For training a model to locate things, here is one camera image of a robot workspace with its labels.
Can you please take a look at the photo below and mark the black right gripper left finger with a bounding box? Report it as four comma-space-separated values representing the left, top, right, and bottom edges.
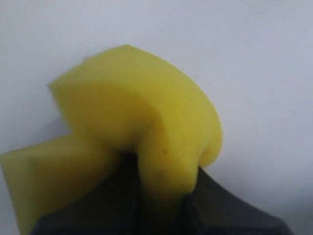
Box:
31, 155, 140, 235

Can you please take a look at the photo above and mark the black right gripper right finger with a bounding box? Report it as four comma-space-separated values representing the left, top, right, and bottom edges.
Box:
180, 168, 293, 235

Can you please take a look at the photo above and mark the yellow sponge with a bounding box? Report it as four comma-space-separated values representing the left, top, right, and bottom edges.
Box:
0, 45, 223, 235

